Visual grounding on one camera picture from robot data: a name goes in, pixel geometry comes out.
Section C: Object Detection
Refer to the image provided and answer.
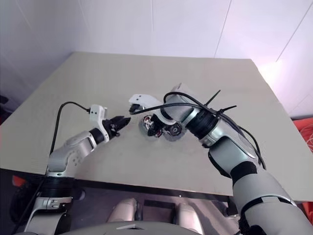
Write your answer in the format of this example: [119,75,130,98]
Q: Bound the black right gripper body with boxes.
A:
[151,113,169,129]

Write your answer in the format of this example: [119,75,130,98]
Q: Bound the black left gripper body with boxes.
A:
[104,119,122,138]

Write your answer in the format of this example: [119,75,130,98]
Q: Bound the beige rounded shape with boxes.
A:
[107,197,140,224]
[175,203,204,235]

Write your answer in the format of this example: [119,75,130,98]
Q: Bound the grey robot torso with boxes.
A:
[66,221,199,235]

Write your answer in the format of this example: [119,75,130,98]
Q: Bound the red-orange object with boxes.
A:
[12,175,27,188]

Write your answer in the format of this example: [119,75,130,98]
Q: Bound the large orange fabric bundle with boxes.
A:
[292,118,313,152]

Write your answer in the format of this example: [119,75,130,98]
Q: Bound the small orange fabric bundle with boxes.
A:
[302,200,313,221]

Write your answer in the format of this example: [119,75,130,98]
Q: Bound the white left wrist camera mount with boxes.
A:
[89,104,110,142]

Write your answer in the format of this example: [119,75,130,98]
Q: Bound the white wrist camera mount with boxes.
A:
[129,94,177,123]
[89,104,110,142]

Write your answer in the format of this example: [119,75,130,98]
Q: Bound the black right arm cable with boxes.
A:
[129,92,268,171]

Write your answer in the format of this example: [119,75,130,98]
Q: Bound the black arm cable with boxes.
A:
[17,101,91,227]
[129,92,268,171]

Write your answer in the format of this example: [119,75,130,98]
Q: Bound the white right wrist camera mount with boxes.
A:
[129,94,177,123]

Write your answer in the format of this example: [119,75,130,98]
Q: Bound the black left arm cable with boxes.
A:
[17,101,91,227]

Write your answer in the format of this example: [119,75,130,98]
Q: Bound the black cable tie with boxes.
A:
[215,105,237,116]
[204,90,222,107]

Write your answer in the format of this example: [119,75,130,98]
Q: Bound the dark table frame rail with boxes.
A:
[75,179,237,204]

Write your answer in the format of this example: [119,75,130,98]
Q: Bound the white cord coil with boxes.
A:
[304,123,313,150]

